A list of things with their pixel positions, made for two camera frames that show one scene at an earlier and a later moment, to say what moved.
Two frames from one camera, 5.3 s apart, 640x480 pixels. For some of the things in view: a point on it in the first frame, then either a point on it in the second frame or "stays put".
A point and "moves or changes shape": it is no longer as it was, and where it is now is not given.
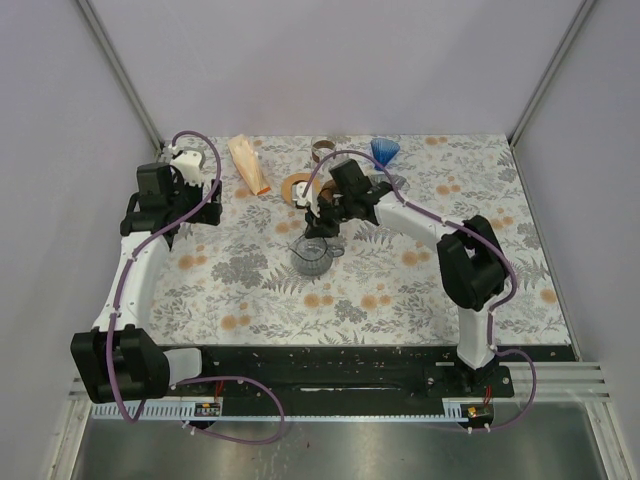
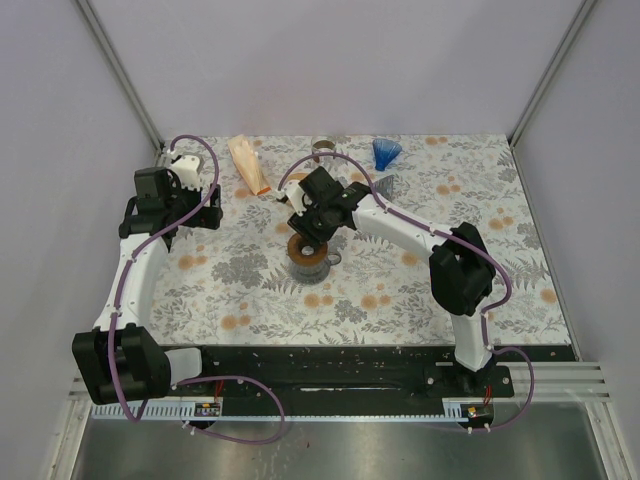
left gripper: [209, 214] stays put
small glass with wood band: [322, 148] stays put
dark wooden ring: [328, 190] moves or changes shape
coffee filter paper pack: [248, 164] stays put
